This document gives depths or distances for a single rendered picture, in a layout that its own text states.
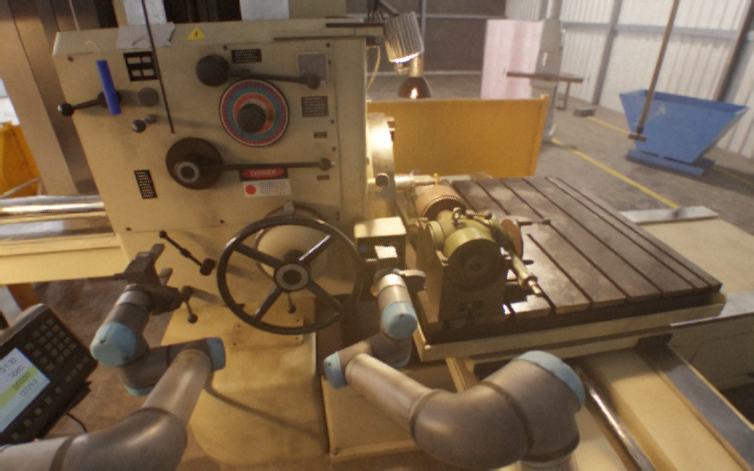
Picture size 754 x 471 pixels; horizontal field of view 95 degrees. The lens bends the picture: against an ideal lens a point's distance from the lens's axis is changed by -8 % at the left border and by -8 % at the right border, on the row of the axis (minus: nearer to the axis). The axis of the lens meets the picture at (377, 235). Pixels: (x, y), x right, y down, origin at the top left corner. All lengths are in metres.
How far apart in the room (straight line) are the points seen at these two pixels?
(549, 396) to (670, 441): 1.09
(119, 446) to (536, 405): 0.53
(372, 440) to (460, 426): 1.56
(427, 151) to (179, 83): 2.94
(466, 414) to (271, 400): 1.31
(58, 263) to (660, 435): 2.28
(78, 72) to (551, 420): 1.22
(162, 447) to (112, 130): 0.83
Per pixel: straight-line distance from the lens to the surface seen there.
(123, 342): 0.86
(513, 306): 1.45
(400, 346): 0.92
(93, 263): 1.80
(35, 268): 1.93
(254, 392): 1.76
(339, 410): 1.88
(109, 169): 1.23
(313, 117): 1.06
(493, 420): 0.57
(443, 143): 3.79
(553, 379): 0.64
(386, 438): 2.12
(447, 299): 1.28
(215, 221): 1.20
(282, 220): 0.91
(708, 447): 1.74
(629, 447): 1.60
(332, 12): 1.70
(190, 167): 1.07
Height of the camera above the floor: 1.90
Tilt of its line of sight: 30 degrees down
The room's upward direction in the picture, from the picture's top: straight up
